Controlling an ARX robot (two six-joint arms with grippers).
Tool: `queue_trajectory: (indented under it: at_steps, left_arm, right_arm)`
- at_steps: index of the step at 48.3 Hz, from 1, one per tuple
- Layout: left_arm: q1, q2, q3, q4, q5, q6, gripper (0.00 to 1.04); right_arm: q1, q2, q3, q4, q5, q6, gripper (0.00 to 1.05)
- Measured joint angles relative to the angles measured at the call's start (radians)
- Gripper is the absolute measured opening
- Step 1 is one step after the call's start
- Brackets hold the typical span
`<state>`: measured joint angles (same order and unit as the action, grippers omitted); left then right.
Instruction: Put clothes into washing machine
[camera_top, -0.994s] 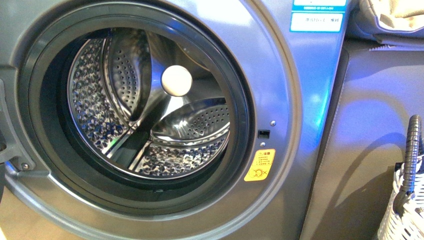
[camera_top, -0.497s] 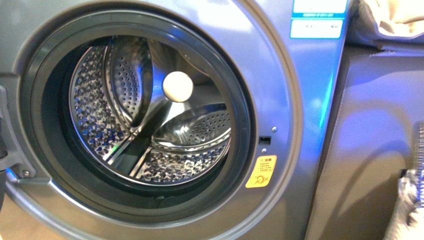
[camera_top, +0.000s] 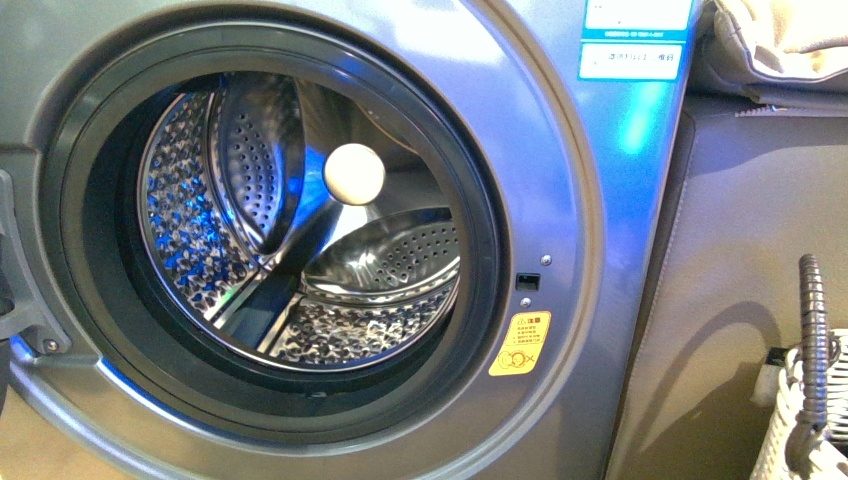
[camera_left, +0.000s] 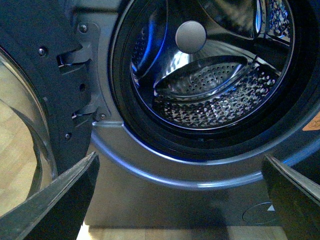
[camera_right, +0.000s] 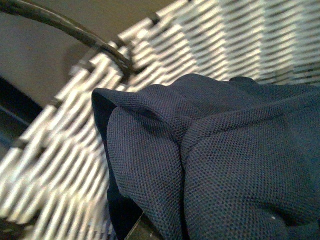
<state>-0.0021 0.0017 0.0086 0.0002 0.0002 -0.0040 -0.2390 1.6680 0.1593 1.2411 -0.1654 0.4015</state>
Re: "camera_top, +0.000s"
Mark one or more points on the beige cloth on cabinet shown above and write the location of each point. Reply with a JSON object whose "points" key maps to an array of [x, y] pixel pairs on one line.
{"points": [[783, 53]]}

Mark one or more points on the white woven laundry basket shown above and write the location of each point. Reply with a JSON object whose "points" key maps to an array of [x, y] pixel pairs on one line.
{"points": [[779, 386]]}

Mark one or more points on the steel washing machine drum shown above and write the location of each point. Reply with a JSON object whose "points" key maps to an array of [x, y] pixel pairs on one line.
{"points": [[284, 236]]}

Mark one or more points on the white blue energy label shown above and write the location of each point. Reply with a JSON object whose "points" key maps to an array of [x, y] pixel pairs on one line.
{"points": [[634, 40]]}

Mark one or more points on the dark wrapped basket handle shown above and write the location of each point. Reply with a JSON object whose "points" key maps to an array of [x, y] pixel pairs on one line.
{"points": [[815, 352]]}

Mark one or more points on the grey cabinet beside washer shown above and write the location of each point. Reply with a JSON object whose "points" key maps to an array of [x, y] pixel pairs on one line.
{"points": [[750, 190]]}

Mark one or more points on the grey front-load washing machine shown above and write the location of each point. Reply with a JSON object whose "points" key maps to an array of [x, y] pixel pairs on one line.
{"points": [[553, 182]]}

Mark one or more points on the orange warning sticker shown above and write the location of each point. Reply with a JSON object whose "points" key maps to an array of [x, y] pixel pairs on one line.
{"points": [[522, 345]]}

